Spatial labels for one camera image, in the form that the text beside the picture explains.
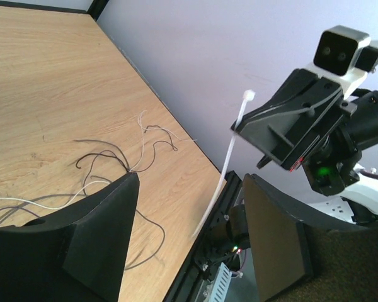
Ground light blue slotted cable duct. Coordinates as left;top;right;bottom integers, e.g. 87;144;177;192
203;262;232;302

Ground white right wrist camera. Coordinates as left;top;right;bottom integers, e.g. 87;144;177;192
306;25;378;99

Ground black aluminium frame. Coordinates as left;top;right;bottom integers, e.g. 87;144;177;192
81;0;259;302

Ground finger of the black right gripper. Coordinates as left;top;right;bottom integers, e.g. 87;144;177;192
239;77;342;171
231;69;320;132

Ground tangled thin wire bundle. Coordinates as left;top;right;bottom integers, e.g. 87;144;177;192
0;125;179;271

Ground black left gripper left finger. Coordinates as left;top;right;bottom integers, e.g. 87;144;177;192
0;173;140;301

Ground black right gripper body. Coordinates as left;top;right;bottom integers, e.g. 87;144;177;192
302;89;378;196

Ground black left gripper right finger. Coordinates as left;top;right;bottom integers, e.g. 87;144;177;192
243;174;378;301

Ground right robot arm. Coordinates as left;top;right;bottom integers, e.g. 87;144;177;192
232;67;378;225

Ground white zip tie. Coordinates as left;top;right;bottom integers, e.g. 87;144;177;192
192;89;255;238

